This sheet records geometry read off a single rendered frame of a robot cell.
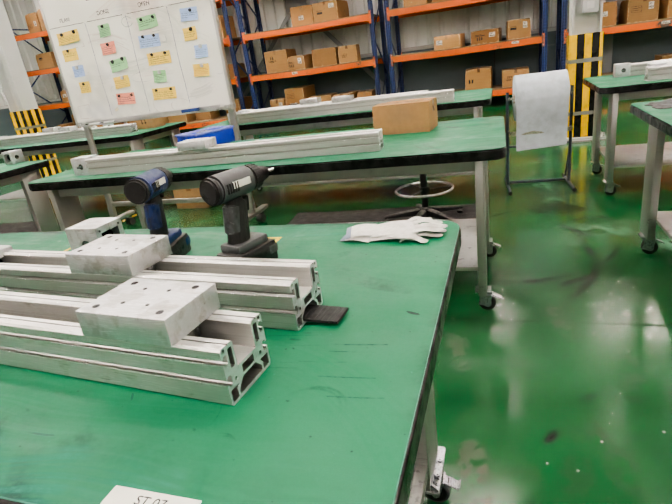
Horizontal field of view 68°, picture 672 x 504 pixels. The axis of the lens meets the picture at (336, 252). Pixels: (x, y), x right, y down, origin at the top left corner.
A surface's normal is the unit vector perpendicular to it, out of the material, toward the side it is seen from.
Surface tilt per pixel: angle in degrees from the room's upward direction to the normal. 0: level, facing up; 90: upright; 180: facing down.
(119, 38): 90
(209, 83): 90
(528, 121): 103
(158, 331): 90
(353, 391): 0
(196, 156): 90
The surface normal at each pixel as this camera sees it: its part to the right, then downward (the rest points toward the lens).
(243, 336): -0.38, 0.38
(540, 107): -0.21, 0.53
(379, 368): -0.13, -0.92
